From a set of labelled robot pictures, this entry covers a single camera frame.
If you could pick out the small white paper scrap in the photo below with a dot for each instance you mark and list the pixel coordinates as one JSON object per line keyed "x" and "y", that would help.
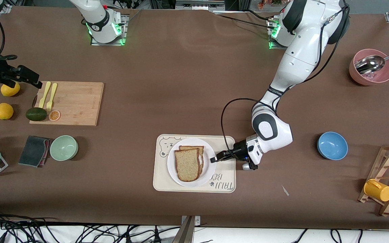
{"x": 285, "y": 190}

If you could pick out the orange slice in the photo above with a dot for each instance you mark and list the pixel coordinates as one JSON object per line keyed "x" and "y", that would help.
{"x": 54, "y": 115}

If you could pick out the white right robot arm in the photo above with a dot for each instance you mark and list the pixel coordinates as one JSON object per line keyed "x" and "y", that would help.
{"x": 96, "y": 20}

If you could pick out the bread slice under egg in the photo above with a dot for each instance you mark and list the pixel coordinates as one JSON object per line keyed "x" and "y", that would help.
{"x": 191, "y": 147}

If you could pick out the green avocado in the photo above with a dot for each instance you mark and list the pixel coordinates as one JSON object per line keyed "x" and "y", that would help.
{"x": 36, "y": 114}

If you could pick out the white round plate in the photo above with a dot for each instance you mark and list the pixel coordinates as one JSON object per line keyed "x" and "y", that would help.
{"x": 209, "y": 168}

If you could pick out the cream bear print tray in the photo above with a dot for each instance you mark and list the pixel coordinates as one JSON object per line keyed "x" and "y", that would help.
{"x": 160, "y": 182}

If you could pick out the dark folded cloth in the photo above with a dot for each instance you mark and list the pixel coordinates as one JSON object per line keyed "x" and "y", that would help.
{"x": 34, "y": 152}

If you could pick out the yellow lemon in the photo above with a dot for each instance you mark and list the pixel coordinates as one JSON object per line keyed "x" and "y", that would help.
{"x": 10, "y": 91}
{"x": 4, "y": 111}

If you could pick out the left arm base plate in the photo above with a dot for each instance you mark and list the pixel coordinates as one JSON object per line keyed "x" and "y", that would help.
{"x": 272, "y": 45}

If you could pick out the metal scoop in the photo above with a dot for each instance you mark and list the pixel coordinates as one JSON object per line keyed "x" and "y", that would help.
{"x": 370, "y": 63}

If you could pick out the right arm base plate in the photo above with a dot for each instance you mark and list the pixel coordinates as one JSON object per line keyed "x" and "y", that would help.
{"x": 124, "y": 33}

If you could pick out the pink bowl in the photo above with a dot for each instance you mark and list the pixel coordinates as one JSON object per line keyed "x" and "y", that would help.
{"x": 383, "y": 76}

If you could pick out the metal table edge bracket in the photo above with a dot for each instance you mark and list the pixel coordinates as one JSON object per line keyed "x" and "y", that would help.
{"x": 188, "y": 229}

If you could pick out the yellow plastic fork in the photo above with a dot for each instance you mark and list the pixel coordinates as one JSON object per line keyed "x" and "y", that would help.
{"x": 51, "y": 96}

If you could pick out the pale green bowl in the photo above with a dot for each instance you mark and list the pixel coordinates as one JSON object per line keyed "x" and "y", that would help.
{"x": 63, "y": 147}

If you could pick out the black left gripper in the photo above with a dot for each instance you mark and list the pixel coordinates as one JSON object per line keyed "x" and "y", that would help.
{"x": 238, "y": 150}

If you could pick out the wooden cutting board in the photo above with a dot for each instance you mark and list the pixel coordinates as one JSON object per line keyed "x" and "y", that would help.
{"x": 79, "y": 101}

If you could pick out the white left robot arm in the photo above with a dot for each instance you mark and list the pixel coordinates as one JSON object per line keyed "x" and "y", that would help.
{"x": 299, "y": 60}

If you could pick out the plain bread slice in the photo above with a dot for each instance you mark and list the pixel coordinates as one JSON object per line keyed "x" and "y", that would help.
{"x": 187, "y": 165}

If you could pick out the wooden cup rack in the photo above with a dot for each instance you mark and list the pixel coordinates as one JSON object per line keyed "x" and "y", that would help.
{"x": 388, "y": 158}

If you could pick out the yellow cup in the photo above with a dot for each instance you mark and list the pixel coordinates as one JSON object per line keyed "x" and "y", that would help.
{"x": 378, "y": 190}

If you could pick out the blue bowl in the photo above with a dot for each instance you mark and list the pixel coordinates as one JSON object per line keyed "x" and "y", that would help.
{"x": 332, "y": 145}

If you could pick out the fried egg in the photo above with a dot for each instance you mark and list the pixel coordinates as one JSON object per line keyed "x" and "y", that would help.
{"x": 200, "y": 158}

